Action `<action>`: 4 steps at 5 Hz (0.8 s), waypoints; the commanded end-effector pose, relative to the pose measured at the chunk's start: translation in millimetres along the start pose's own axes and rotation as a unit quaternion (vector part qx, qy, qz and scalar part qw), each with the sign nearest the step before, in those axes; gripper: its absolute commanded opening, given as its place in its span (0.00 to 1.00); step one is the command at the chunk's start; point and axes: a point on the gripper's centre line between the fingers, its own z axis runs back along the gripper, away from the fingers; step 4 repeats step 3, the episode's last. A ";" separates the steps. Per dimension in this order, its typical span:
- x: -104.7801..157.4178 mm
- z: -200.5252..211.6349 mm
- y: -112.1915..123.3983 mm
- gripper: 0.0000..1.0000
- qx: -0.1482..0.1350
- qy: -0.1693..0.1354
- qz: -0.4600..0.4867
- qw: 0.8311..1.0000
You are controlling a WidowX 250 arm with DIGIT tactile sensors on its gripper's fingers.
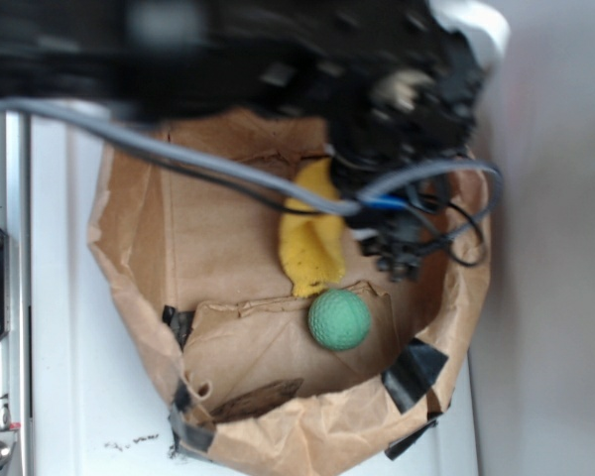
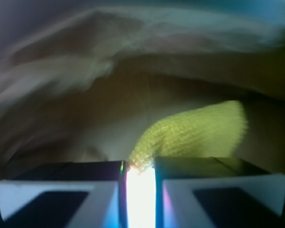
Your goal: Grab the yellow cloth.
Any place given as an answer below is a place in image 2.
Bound yellow microfiber cloth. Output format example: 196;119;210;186
127;100;248;172

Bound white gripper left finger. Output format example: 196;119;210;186
0;161;128;228

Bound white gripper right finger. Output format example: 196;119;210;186
154;157;285;228

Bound brown paper bag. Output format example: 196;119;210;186
0;0;285;179

